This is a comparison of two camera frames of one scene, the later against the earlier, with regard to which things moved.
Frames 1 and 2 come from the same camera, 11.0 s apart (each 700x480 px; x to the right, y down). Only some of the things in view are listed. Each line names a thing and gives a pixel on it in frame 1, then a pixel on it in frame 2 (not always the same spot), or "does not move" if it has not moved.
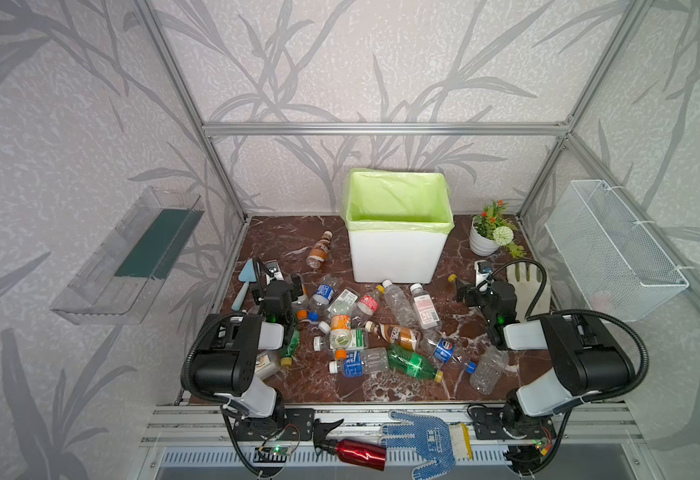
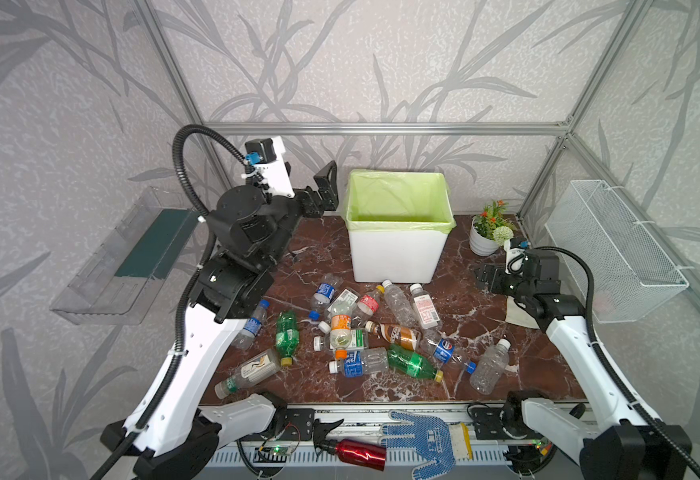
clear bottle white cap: (487, 372) does not move
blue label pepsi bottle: (325, 294) does not move
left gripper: (272, 287) -> (308, 198)
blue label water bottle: (357, 363) does not move
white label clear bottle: (343, 303) does not move
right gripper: (479, 294) -> (495, 279)
